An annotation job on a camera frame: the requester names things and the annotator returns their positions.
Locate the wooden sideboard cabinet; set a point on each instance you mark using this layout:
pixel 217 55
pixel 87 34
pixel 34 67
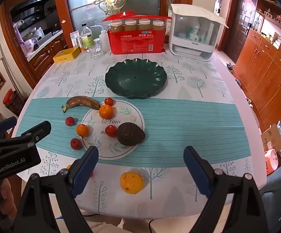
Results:
pixel 266 70

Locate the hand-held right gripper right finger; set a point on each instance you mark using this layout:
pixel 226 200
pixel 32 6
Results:
pixel 197 172

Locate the frosted glass sliding door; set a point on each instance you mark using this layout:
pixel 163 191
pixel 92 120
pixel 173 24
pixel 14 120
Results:
pixel 87 2

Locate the cardboard box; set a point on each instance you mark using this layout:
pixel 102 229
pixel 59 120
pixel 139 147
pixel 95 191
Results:
pixel 271 138

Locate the pink plastic bag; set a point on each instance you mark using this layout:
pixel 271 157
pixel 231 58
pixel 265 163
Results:
pixel 29 46

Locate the white squeeze wash bottle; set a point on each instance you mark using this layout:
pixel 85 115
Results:
pixel 104 41

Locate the pink plastic container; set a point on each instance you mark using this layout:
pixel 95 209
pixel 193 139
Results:
pixel 271 161

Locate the red paper cup bag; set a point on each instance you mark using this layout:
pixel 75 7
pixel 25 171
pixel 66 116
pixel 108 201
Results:
pixel 135 41

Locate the round leaf print placemat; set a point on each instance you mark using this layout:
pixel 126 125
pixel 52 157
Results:
pixel 128 112

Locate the blue chair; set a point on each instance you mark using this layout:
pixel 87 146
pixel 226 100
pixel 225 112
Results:
pixel 278 194

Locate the brown overripe banana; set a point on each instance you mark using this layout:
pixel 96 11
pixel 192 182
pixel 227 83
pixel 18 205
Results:
pixel 82 101

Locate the dark entrance door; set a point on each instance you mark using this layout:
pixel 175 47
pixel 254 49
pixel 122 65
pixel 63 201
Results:
pixel 240 26

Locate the large yellow orange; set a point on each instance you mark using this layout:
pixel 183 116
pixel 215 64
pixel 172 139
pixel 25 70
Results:
pixel 131 182

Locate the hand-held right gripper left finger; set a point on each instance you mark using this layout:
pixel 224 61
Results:
pixel 84 171

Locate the clear bottle green label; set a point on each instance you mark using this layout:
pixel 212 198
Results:
pixel 86 37

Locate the dark green scalloped plate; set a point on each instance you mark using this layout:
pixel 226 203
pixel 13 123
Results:
pixel 135 77

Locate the yellow tin box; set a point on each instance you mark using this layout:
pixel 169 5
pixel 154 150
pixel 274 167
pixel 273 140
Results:
pixel 66 54

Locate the black range hood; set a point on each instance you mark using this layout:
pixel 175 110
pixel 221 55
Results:
pixel 33 6

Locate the wooden kitchen base cabinet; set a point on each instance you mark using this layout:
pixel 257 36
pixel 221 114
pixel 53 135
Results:
pixel 43 58

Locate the dark avocado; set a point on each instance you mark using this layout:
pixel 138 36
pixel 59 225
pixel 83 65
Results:
pixel 130 134

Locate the red lychee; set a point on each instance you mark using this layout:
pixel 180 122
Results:
pixel 75 143
pixel 70 121

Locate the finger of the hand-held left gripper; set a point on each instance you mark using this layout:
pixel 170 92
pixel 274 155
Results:
pixel 42 128
pixel 6 123

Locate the orange mandarin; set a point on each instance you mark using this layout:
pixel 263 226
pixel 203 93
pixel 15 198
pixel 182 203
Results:
pixel 105 111

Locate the tree print tablecloth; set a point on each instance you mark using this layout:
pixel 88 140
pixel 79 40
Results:
pixel 191 82

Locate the red cherry tomato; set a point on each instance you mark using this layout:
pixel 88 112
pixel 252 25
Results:
pixel 111 131
pixel 109 101

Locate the paper cup stack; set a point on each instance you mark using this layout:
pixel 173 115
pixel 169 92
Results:
pixel 158 26
pixel 144 24
pixel 116 26
pixel 130 25

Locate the person's left hand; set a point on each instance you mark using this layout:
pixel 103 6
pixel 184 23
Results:
pixel 5 199

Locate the red container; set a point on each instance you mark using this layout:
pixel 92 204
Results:
pixel 9 97

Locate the clear ribbed drinking glass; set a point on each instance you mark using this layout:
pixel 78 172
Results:
pixel 96 49

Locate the wooden display shelf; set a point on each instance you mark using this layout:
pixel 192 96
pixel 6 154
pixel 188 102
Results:
pixel 271 14

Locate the metal pole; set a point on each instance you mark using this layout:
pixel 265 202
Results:
pixel 7 65

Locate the white countertop sterilizer appliance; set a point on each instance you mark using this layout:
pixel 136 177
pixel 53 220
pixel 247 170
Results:
pixel 191 29

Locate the blue and white carton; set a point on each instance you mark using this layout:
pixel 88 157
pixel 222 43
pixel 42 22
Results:
pixel 75 38

